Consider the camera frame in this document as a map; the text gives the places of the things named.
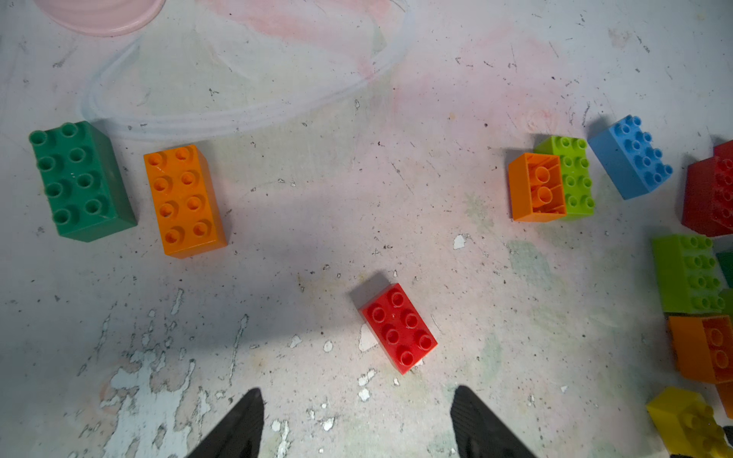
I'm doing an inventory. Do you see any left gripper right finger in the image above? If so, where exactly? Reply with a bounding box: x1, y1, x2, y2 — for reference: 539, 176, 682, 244
450, 385, 536, 458

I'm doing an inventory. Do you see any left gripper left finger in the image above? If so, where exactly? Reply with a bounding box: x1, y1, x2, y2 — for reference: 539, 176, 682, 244
188, 387, 265, 458

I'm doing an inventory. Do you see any red lego brick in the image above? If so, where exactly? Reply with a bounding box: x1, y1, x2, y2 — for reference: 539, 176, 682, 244
681, 141, 732, 238
360, 284, 437, 374

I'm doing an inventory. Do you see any yellow lego brick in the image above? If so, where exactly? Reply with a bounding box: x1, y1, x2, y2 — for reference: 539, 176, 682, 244
646, 387, 732, 458

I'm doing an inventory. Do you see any orange lego brick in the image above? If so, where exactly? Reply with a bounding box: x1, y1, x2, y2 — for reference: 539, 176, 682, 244
144, 145, 227, 259
668, 315, 732, 385
716, 382, 733, 419

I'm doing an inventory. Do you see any dark green lego brick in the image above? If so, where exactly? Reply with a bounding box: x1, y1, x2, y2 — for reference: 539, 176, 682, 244
29, 121, 137, 242

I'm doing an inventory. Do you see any orange lego brick bottom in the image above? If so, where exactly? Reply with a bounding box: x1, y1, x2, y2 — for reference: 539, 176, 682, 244
716, 382, 733, 419

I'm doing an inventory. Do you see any lime lego brick lower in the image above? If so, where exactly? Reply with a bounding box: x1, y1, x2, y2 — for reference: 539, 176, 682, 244
652, 235, 725, 315

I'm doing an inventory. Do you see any lime green lego brick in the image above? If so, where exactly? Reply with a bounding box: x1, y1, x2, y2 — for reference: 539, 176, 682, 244
534, 135, 596, 221

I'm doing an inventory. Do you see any green lego brick right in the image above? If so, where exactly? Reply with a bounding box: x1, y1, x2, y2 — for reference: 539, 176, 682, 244
716, 251, 733, 313

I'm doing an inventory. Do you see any light blue lego brick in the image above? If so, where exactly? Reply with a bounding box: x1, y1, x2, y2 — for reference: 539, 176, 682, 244
588, 114, 674, 200

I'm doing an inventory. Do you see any orange brick upside down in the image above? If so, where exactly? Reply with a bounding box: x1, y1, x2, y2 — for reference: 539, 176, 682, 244
508, 153, 567, 223

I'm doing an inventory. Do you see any pink pen cup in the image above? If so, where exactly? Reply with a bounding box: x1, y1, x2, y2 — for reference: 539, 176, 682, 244
34, 0, 165, 37

